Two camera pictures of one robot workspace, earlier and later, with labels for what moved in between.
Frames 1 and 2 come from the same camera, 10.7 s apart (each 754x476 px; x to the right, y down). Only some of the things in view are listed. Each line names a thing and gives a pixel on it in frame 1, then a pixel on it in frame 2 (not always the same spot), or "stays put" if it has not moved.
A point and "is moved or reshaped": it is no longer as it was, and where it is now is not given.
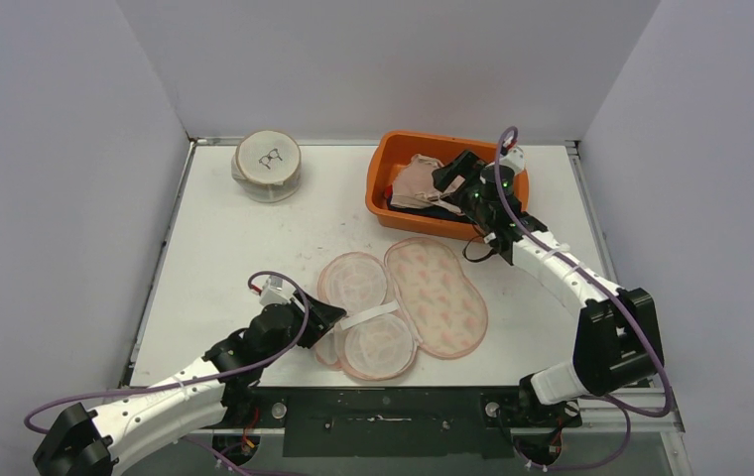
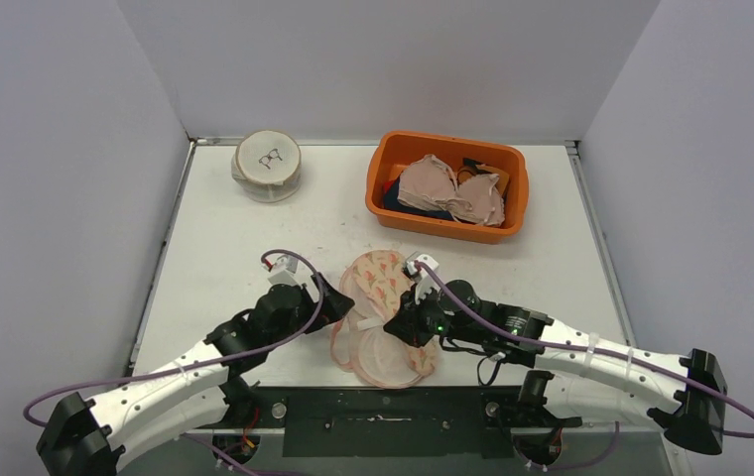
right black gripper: [458, 176] to [409, 315]
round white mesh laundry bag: [267, 167] stays put
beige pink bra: [414, 185] is moved or reshaped
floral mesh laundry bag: [413, 295] is moved or reshaped
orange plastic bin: [385, 151] stays put
